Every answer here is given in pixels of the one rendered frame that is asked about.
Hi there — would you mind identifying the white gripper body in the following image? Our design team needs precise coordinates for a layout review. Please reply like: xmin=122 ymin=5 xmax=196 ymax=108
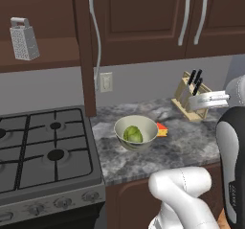
xmin=188 ymin=90 xmax=231 ymax=113

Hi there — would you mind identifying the pale green salad bowl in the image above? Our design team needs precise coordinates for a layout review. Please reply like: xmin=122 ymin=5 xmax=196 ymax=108
xmin=113 ymin=114 xmax=160 ymax=151

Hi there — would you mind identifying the brown base cabinet door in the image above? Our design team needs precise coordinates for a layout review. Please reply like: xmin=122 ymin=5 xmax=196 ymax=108
xmin=104 ymin=162 xmax=225 ymax=229

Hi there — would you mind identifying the brown open cabinet door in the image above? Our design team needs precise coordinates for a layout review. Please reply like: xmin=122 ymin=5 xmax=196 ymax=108
xmin=72 ymin=0 xmax=98 ymax=118

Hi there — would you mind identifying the silver box cheese grater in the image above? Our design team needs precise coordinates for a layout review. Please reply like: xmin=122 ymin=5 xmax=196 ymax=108
xmin=9 ymin=16 xmax=41 ymax=61

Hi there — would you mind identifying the wooden knife block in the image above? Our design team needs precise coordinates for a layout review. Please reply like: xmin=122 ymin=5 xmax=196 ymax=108
xmin=170 ymin=71 xmax=213 ymax=123

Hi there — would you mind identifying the green lettuce head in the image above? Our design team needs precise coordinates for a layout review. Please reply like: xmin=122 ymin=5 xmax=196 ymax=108
xmin=122 ymin=125 xmax=144 ymax=144

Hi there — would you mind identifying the grey stove knob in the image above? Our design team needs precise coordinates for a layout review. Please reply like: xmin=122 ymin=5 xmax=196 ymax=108
xmin=28 ymin=203 xmax=45 ymax=217
xmin=0 ymin=210 xmax=14 ymax=224
xmin=81 ymin=191 xmax=100 ymax=204
xmin=54 ymin=196 xmax=73 ymax=210

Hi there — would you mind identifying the grey gas stove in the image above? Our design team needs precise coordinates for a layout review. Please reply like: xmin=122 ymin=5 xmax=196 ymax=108
xmin=0 ymin=104 xmax=107 ymax=229

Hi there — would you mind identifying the black handled knife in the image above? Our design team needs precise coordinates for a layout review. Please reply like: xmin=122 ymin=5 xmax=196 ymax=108
xmin=181 ymin=68 xmax=197 ymax=102
xmin=193 ymin=68 xmax=204 ymax=85
xmin=191 ymin=77 xmax=204 ymax=97

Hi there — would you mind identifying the brown wall cabinet door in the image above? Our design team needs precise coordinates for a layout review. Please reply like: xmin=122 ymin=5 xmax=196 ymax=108
xmin=185 ymin=0 xmax=245 ymax=59
xmin=87 ymin=0 xmax=194 ymax=67

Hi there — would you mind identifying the silver cabinet door handle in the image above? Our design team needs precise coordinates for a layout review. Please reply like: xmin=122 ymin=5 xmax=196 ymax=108
xmin=192 ymin=0 xmax=211 ymax=46
xmin=177 ymin=0 xmax=193 ymax=47

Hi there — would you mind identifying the white wall outlet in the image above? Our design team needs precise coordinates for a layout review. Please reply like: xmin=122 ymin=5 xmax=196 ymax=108
xmin=99 ymin=71 xmax=114 ymax=94

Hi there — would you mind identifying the long silver door handle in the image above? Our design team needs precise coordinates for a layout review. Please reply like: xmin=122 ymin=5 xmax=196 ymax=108
xmin=88 ymin=0 xmax=102 ymax=92

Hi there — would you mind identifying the brown open wall cabinet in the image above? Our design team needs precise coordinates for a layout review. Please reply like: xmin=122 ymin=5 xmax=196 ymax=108
xmin=0 ymin=0 xmax=81 ymax=75

